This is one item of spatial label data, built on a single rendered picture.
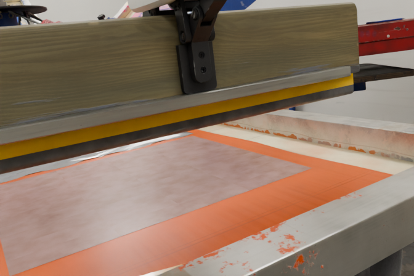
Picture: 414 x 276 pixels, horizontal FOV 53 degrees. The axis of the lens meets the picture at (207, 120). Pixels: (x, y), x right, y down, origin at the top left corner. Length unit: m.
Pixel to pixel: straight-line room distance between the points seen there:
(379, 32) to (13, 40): 1.19
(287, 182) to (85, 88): 0.26
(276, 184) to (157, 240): 0.16
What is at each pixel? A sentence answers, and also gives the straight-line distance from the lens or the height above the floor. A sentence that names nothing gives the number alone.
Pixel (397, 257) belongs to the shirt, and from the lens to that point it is 0.53.
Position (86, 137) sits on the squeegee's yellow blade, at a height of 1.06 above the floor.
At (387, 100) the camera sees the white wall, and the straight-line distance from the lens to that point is 2.73.
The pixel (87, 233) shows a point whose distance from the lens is 0.43.
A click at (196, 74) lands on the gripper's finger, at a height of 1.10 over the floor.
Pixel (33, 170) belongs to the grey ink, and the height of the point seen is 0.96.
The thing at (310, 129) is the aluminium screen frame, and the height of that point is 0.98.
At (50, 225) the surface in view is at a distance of 0.47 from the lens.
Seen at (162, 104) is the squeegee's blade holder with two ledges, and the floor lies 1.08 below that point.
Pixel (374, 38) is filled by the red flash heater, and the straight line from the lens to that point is 1.37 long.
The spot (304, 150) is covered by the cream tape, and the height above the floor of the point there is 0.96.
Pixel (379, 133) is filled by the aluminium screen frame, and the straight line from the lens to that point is 0.55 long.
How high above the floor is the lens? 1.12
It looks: 11 degrees down
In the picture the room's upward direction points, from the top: 7 degrees counter-clockwise
